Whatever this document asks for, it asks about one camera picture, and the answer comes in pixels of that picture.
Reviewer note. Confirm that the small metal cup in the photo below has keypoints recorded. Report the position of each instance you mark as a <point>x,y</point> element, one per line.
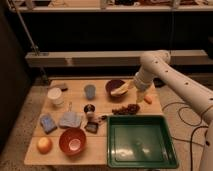
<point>89,110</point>

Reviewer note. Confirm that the small brown toy figure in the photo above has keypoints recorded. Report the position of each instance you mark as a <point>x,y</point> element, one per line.
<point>100,119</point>

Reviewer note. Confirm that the light blue folded cloth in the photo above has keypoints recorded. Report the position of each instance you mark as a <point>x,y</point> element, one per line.
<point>70,119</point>

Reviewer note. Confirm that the small dark square object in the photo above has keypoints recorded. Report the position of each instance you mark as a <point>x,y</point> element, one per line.
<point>92,127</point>

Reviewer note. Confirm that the blue plastic cup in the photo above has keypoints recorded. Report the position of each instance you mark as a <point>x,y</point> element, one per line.
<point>90,91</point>

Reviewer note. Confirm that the dark scrub brush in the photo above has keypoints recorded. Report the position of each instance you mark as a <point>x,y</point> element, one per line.
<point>62,86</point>

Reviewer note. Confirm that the green plastic tray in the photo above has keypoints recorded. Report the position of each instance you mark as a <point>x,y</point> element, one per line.
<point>140,142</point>

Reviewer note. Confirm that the metal tripod pole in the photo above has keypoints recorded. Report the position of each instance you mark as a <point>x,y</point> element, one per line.
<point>34,47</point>

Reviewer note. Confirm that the orange fruit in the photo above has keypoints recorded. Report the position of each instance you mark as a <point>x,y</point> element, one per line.
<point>44,145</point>

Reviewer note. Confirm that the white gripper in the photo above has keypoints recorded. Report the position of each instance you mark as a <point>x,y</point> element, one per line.
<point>139,94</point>

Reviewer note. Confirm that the white plastic cup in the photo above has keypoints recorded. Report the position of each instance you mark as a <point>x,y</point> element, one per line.
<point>55,96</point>

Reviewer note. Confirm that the orange carrot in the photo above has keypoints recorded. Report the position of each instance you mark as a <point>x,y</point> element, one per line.
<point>148,99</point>

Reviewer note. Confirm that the red bowl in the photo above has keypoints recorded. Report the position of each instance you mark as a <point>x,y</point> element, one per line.
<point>72,141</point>

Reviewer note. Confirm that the yellow banana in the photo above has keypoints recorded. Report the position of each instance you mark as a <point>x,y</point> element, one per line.
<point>120,91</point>

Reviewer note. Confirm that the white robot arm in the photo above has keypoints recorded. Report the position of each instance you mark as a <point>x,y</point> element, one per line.
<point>199,98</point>

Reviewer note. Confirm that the blue sponge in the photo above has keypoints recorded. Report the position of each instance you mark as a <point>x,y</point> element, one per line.
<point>47,123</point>

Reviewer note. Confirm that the wooden shelf rack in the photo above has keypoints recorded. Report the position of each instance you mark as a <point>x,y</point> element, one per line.
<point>94,33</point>

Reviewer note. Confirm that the dark purple bowl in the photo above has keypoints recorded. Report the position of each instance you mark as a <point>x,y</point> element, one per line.
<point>113,84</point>

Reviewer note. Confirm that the dark grape bunch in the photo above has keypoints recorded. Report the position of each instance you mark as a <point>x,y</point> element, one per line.
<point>130,109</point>

